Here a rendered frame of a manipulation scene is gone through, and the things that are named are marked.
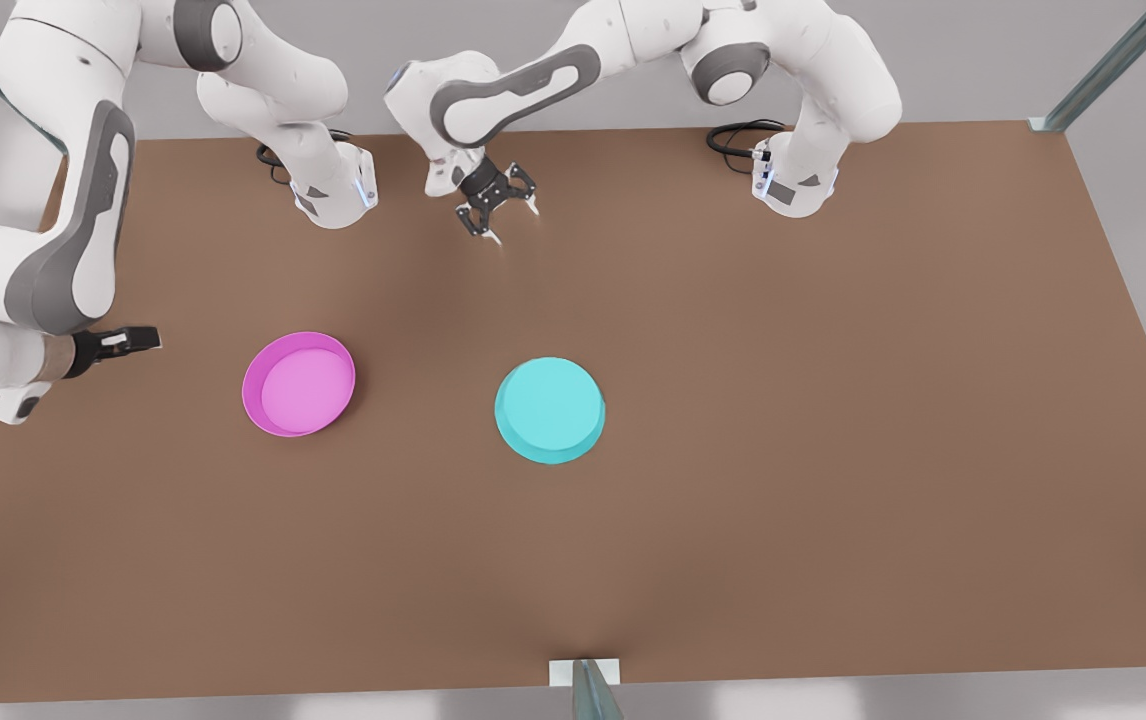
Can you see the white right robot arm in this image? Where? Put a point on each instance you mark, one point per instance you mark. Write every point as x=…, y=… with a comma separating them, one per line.
x=63, y=150

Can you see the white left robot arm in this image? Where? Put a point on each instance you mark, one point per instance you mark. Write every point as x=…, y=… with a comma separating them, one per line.
x=523, y=85

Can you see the blue plate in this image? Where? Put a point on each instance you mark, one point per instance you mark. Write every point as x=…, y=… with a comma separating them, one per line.
x=549, y=410

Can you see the pink plate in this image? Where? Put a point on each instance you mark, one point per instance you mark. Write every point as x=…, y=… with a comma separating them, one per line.
x=300, y=386

